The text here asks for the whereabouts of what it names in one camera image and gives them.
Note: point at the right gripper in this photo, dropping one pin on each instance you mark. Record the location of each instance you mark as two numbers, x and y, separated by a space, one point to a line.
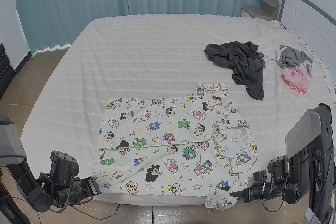
256 192

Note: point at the black chest of drawers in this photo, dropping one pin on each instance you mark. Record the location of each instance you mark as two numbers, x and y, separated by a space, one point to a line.
5 70

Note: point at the grey bedside table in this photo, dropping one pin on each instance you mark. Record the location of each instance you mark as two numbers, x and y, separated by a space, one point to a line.
258 9

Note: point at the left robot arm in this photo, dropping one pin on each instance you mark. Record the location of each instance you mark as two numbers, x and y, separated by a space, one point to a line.
64 165

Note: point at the bed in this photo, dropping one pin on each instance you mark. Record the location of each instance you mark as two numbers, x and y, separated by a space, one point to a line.
144 55

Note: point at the pink garment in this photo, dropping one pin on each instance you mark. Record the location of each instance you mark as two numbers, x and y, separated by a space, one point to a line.
296 79

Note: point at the grey garment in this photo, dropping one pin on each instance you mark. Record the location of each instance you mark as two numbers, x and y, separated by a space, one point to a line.
292 57

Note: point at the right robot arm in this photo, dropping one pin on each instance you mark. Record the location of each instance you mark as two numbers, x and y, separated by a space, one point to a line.
304 139

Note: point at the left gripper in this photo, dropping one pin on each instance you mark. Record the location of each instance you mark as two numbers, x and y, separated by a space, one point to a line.
88 187

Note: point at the black garment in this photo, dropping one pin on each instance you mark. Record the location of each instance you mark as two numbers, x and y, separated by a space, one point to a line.
244 65

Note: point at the white printed pyjama top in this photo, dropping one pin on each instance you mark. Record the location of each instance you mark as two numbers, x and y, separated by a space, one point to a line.
170 144

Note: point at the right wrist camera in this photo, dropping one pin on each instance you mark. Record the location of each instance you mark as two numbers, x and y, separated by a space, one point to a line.
260 177

